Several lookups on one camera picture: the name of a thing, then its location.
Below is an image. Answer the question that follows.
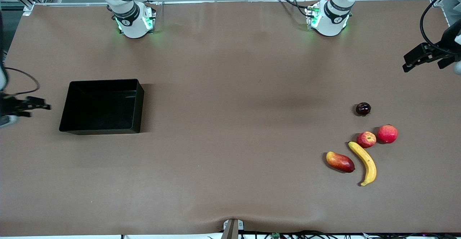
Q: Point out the black plastic box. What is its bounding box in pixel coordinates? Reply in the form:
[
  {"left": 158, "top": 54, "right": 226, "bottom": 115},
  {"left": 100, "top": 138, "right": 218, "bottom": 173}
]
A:
[{"left": 59, "top": 79, "right": 145, "bottom": 136}]

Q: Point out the red apple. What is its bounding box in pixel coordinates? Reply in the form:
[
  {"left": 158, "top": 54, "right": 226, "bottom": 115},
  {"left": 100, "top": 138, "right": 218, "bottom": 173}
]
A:
[
  {"left": 356, "top": 131, "right": 377, "bottom": 149},
  {"left": 376, "top": 124, "right": 399, "bottom": 144}
]

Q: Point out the yellow banana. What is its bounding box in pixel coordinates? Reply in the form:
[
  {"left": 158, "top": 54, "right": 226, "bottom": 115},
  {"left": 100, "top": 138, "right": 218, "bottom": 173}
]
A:
[{"left": 348, "top": 141, "right": 377, "bottom": 187}]

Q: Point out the dark purple plum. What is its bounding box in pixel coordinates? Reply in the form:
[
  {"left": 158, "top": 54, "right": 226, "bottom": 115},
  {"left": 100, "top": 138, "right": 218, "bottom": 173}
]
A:
[{"left": 355, "top": 102, "right": 372, "bottom": 117}]

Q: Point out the red yellow mango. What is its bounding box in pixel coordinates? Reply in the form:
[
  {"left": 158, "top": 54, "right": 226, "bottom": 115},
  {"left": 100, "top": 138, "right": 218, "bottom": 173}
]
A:
[{"left": 326, "top": 151, "right": 355, "bottom": 173}]

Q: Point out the brown table mat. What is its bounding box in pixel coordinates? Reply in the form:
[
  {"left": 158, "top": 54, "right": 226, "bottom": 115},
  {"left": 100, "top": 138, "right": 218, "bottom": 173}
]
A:
[{"left": 0, "top": 0, "right": 461, "bottom": 236}]

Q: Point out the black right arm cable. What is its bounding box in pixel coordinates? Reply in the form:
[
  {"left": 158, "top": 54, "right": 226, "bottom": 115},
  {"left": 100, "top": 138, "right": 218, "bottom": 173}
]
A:
[{"left": 3, "top": 67, "right": 40, "bottom": 97}]

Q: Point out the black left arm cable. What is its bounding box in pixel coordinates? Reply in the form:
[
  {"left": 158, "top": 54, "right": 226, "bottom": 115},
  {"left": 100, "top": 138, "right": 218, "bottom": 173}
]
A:
[{"left": 420, "top": 0, "right": 461, "bottom": 56}]

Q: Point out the metal table edge rail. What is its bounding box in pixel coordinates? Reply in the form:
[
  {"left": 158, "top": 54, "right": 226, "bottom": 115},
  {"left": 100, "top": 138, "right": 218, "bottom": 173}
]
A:
[{"left": 23, "top": 0, "right": 433, "bottom": 7}]

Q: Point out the metal table edge bracket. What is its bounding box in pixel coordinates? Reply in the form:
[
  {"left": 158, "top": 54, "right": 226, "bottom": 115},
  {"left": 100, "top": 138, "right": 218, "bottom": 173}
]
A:
[{"left": 222, "top": 219, "right": 245, "bottom": 239}]

